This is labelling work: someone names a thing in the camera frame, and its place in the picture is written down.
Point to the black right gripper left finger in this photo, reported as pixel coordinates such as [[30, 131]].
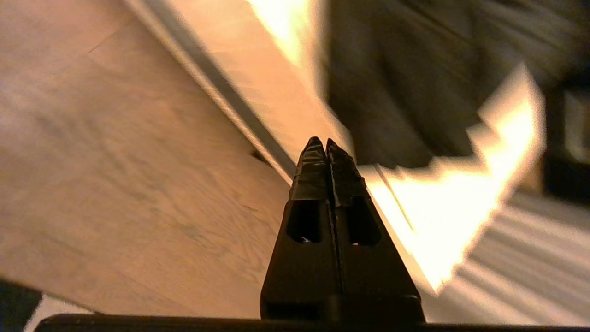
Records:
[[299, 276]]

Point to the black umbrella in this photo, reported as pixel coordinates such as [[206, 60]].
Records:
[[415, 83]]

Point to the white TV cabinet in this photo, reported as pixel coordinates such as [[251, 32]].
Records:
[[461, 207]]

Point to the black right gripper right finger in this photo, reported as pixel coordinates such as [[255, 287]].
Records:
[[378, 276]]

